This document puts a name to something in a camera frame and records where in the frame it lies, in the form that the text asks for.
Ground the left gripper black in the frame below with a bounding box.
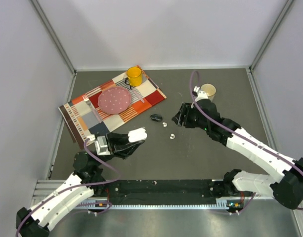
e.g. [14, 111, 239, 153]
[94, 132, 145, 167]

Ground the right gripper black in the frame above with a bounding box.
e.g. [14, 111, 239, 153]
[173, 102, 210, 131]

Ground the white earbud charging case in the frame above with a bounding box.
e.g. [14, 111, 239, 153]
[128, 127, 147, 143]

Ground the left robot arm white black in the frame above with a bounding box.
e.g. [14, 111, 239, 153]
[15, 127, 147, 237]

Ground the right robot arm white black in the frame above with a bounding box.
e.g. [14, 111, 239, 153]
[172, 99, 303, 209]

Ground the cream enamel mug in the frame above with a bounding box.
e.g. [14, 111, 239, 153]
[201, 83, 216, 101]

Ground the patterned orange placemat cloth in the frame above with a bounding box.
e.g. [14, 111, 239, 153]
[59, 66, 166, 148]

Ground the pink dotted plate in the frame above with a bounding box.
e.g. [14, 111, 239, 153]
[98, 86, 131, 115]

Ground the yellow mug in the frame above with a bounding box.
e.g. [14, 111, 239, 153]
[125, 66, 143, 87]

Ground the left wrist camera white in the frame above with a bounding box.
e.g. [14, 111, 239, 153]
[87, 134, 111, 156]

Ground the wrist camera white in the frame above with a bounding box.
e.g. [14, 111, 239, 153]
[87, 134, 111, 156]
[192, 86, 208, 102]

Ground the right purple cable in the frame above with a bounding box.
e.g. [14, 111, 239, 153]
[189, 71, 303, 215]

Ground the purple cable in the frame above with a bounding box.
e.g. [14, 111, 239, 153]
[15, 138, 122, 237]
[189, 71, 303, 215]

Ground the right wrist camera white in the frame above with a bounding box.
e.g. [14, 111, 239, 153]
[192, 86, 208, 102]

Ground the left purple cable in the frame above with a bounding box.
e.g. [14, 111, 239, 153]
[15, 138, 122, 237]

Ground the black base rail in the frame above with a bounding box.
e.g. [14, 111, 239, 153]
[99, 179, 229, 205]

